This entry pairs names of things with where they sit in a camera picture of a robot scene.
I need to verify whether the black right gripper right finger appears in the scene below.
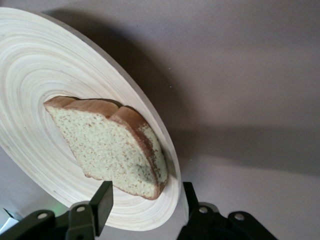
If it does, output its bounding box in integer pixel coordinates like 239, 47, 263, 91
176, 181, 280, 240

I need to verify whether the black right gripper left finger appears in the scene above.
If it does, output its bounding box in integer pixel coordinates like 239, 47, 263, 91
0, 181, 115, 240

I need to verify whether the slice of brown-crust bread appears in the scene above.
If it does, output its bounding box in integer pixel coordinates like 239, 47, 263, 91
43, 95, 169, 201

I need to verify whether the round pale wooden plate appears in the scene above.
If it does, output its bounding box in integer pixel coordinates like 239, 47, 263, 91
0, 6, 190, 231

